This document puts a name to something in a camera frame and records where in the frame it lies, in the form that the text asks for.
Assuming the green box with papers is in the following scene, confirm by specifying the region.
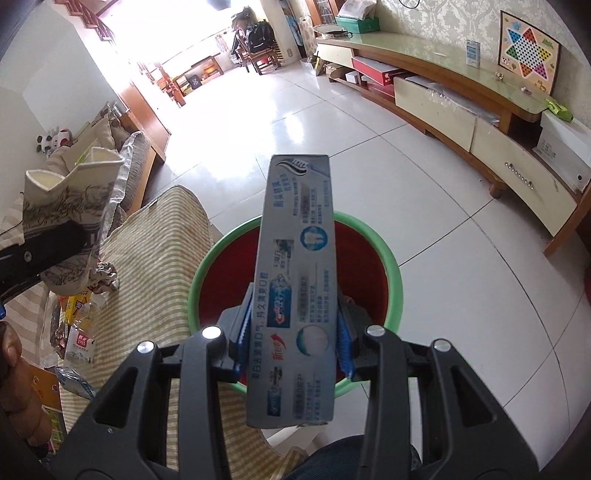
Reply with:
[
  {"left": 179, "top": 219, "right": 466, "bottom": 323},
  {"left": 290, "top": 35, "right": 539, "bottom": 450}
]
[{"left": 335, "top": 0, "right": 381, "bottom": 34}]

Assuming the crushed blue white carton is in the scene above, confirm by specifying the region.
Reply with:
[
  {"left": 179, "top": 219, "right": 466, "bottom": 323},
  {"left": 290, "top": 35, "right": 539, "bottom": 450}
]
[{"left": 55, "top": 366, "right": 96, "bottom": 401}]

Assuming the person left hand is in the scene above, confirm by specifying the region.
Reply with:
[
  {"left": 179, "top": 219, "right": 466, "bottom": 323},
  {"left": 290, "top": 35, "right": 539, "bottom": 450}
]
[{"left": 1, "top": 321, "right": 52, "bottom": 447}]

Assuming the orange cardboard box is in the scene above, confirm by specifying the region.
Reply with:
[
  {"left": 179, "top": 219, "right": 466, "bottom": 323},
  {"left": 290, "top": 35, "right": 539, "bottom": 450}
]
[{"left": 27, "top": 363, "right": 68, "bottom": 453}]

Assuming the blue toothpaste box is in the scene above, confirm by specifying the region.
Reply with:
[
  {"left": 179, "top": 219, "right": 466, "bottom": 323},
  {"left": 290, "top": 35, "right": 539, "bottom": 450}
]
[{"left": 246, "top": 154, "right": 338, "bottom": 429}]

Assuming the wooden TV cabinet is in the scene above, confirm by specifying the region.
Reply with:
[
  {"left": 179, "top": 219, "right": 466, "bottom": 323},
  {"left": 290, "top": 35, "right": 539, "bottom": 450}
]
[{"left": 318, "top": 32, "right": 590, "bottom": 256}]

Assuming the clear plastic bottle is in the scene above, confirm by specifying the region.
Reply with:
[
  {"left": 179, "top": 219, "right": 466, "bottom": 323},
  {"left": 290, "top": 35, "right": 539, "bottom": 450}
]
[{"left": 64, "top": 292, "right": 106, "bottom": 365}]

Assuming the striped beige sofa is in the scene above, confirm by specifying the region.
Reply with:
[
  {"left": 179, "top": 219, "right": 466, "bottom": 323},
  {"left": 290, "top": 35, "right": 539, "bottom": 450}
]
[{"left": 1, "top": 131, "right": 151, "bottom": 251}]

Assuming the yellow juice box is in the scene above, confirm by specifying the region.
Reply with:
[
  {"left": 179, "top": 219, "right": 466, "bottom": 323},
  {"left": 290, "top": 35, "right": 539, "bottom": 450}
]
[{"left": 64, "top": 289, "right": 92, "bottom": 328}]

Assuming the green small box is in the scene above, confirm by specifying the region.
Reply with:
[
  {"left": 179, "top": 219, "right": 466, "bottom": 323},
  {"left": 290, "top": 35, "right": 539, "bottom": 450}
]
[{"left": 545, "top": 98, "right": 574, "bottom": 123}]

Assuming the wooden chair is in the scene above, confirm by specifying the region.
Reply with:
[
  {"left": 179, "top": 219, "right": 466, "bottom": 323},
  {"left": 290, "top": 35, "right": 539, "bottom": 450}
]
[{"left": 235, "top": 31, "right": 280, "bottom": 75}]

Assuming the red flat box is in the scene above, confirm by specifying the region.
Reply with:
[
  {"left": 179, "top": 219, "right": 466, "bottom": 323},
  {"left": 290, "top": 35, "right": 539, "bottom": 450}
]
[{"left": 352, "top": 56, "right": 405, "bottom": 86}]

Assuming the black backpack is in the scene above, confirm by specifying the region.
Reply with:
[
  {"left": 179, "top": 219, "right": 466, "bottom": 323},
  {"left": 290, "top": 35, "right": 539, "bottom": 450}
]
[{"left": 246, "top": 20, "right": 276, "bottom": 54}]

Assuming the white cardboard box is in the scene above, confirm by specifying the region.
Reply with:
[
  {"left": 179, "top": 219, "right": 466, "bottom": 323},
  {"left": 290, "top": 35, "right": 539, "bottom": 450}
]
[{"left": 534, "top": 110, "right": 591, "bottom": 193}]

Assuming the red bin with green rim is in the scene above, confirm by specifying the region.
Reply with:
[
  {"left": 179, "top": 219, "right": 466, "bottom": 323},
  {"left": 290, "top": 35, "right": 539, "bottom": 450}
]
[{"left": 185, "top": 214, "right": 403, "bottom": 395}]

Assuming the cow plush toy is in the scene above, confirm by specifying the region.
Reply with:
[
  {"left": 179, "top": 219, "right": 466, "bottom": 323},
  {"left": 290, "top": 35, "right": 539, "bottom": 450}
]
[{"left": 36, "top": 129, "right": 72, "bottom": 157}]

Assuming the small blue white card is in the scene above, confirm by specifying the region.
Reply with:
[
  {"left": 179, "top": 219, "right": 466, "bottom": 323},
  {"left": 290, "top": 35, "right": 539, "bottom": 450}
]
[{"left": 466, "top": 39, "right": 481, "bottom": 68}]

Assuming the chinese checkers board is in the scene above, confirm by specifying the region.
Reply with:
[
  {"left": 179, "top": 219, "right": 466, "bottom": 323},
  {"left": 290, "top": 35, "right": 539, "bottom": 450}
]
[{"left": 498, "top": 11, "right": 562, "bottom": 95}]

